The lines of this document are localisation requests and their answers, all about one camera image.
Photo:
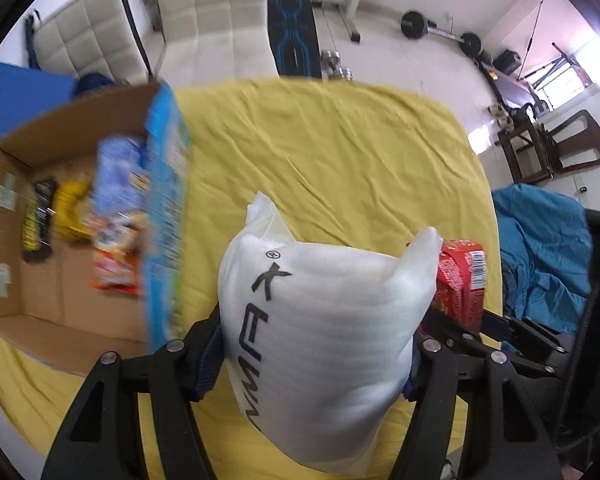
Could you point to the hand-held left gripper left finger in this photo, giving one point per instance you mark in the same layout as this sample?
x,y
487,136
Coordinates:
x,y
207,366

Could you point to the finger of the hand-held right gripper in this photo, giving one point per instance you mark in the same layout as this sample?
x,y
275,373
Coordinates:
x,y
472,341
497,327

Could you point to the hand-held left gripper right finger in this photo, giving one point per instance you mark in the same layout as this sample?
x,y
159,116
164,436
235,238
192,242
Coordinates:
x,y
450,410

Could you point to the white foam bag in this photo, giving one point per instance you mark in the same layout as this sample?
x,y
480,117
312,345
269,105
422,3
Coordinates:
x,y
325,335

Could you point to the red orange snack packet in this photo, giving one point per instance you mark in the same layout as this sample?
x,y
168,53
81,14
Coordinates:
x,y
117,260

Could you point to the cardboard box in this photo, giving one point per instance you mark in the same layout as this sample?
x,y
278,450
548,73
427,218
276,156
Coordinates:
x,y
45,305

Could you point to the yellow snack packet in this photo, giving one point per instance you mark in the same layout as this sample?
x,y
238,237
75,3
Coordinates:
x,y
72,210

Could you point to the blue white snack packet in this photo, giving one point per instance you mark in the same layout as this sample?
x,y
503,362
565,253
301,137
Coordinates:
x,y
117,175

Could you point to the black snack bar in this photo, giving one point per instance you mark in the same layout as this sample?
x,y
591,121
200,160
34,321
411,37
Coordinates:
x,y
37,220

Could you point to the blue quilt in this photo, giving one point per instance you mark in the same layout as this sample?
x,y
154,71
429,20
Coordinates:
x,y
535,250

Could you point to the dark wooden chair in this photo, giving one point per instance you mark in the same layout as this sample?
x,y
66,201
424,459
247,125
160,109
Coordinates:
x,y
580,135

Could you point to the pair of white shoes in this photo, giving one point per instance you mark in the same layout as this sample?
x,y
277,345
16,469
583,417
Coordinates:
x,y
500,115

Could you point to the yellow tablecloth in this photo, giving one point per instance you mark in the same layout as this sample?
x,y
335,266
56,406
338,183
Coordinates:
x,y
330,150

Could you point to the treadmill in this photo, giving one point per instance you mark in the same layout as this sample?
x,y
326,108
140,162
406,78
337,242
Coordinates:
x,y
555,70

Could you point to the black speaker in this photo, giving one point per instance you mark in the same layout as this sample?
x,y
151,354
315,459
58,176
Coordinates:
x,y
507,61

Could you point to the chrome dumbbell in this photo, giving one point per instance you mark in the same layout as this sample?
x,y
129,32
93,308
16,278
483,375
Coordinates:
x,y
344,75
330,62

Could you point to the metal pole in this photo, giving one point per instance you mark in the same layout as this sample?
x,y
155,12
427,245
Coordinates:
x,y
534,32

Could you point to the dark blue cloth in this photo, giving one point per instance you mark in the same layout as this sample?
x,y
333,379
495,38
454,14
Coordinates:
x,y
97,84

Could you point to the short barbell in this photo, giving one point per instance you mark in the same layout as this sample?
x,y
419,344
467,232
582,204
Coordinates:
x,y
412,24

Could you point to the blue folding mat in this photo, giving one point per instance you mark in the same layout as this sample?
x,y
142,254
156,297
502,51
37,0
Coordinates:
x,y
20,100

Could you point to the small white padded chair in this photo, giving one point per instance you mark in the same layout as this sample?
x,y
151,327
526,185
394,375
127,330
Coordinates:
x,y
90,35

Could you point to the black blue weight bench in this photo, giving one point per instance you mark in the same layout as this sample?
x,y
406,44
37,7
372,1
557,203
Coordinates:
x,y
292,25

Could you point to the large white padded chair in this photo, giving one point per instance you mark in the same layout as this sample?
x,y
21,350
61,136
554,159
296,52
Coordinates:
x,y
215,10

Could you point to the white barbell rack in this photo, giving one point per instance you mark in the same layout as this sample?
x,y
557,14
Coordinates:
x,y
355,0

